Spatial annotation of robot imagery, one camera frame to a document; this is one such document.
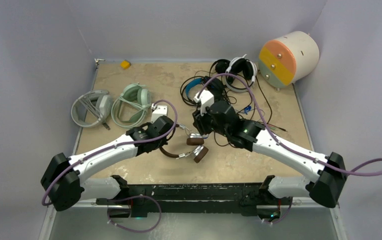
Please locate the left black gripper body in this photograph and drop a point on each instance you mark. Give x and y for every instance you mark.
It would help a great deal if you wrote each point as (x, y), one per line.
(160, 143)

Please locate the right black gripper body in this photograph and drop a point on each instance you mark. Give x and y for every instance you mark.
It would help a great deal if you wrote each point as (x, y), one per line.
(206, 124)

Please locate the mint green headphones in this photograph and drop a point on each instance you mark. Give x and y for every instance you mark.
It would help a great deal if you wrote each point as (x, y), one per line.
(138, 97)

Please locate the brown headphones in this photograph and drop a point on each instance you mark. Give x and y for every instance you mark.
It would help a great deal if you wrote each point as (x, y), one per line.
(195, 141)

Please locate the white grey headphones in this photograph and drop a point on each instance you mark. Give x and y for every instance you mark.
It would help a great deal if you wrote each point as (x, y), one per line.
(97, 102)

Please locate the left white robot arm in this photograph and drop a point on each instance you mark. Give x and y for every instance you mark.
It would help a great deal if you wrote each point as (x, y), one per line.
(67, 179)

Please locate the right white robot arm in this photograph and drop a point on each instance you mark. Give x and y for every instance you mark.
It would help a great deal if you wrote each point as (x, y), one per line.
(303, 162)

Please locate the black blue headphones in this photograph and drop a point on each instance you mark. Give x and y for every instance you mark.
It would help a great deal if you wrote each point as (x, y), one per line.
(192, 85)

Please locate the small black on-ear headphones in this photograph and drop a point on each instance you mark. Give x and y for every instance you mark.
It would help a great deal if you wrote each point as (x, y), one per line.
(219, 66)

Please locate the white black headphones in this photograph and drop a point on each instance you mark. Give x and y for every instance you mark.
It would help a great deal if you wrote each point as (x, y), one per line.
(243, 65)

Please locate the small yellow block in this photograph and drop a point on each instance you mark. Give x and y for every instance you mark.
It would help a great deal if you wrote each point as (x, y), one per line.
(125, 64)

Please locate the round pastel drawer cabinet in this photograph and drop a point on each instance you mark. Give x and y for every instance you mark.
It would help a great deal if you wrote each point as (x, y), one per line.
(287, 59)

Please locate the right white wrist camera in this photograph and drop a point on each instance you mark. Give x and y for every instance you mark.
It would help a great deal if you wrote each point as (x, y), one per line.
(205, 98)

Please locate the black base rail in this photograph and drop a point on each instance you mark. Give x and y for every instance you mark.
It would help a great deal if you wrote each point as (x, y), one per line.
(249, 199)

